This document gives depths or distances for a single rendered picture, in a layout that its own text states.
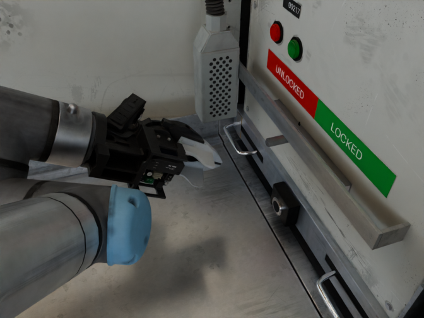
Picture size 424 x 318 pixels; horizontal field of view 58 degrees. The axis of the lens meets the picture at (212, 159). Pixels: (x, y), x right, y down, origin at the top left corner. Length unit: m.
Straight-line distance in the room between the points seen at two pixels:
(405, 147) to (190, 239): 0.39
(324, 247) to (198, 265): 0.20
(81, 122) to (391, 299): 0.42
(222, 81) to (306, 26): 0.20
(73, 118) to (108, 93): 0.47
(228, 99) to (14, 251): 0.53
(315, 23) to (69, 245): 0.39
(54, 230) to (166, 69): 0.63
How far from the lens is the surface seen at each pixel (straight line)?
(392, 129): 0.44
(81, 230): 0.32
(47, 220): 0.30
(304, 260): 0.67
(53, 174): 0.84
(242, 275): 0.64
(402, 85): 0.42
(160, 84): 0.90
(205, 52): 0.66
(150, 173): 0.50
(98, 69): 0.91
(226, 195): 0.74
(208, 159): 0.55
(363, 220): 0.45
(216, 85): 0.69
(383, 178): 0.47
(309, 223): 0.63
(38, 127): 0.46
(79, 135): 0.46
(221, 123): 0.86
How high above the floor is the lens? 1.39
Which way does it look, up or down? 42 degrees down
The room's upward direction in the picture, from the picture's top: straight up
